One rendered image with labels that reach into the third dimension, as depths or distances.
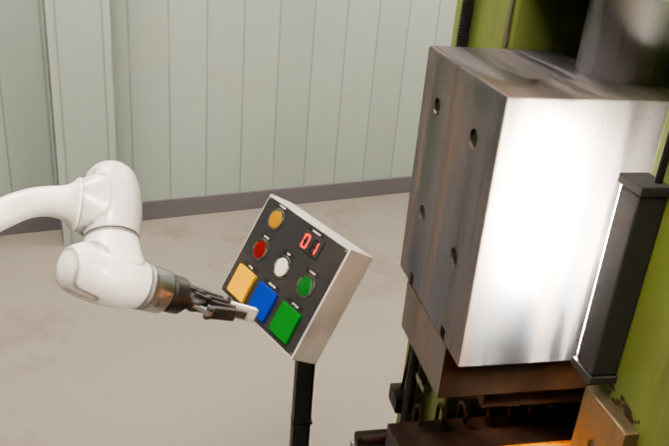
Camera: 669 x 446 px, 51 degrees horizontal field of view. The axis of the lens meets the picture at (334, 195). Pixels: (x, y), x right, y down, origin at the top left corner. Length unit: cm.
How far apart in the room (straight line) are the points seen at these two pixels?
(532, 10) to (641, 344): 57
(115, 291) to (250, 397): 175
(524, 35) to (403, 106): 361
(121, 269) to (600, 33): 87
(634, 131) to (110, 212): 89
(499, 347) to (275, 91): 347
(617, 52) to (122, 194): 88
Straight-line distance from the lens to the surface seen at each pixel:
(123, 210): 135
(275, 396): 300
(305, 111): 448
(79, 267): 127
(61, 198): 137
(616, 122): 96
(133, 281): 131
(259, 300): 169
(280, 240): 170
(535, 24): 122
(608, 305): 89
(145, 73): 414
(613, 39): 105
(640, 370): 91
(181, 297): 139
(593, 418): 97
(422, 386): 158
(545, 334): 107
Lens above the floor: 190
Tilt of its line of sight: 23 degrees down
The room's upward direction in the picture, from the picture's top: 5 degrees clockwise
